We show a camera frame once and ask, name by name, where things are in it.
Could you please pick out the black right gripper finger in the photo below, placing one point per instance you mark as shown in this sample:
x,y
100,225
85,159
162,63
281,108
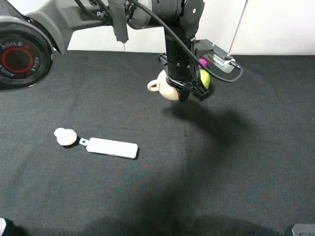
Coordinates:
x,y
202,94

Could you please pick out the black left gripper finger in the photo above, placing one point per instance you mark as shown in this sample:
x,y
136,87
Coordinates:
x,y
183,94

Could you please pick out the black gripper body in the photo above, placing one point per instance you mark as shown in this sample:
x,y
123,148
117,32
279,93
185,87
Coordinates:
x,y
181,69

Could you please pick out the cream ceramic teapot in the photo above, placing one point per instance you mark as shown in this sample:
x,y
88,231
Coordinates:
x,y
160,85

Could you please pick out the green toy lime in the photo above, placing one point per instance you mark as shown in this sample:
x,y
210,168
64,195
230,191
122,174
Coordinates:
x,y
205,78

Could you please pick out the purple toy eggplant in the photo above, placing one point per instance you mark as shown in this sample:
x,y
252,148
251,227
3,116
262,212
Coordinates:
x,y
203,63

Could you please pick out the black tablecloth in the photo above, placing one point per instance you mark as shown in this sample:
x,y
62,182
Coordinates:
x,y
241,163

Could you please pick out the white rectangular plastic case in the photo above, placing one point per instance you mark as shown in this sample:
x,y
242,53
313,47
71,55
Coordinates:
x,y
110,147

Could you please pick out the cream teapot lid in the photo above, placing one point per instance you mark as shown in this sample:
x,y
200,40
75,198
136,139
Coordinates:
x,y
65,137

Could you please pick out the grey device bottom right corner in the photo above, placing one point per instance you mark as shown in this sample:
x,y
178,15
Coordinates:
x,y
303,230

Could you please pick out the grey device corner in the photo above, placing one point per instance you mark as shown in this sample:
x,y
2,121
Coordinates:
x,y
3,225
303,230

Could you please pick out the grey device bottom left corner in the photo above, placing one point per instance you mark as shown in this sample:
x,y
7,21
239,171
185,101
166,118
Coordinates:
x,y
3,225

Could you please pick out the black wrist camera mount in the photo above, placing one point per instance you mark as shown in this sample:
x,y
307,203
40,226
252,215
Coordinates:
x,y
209,51

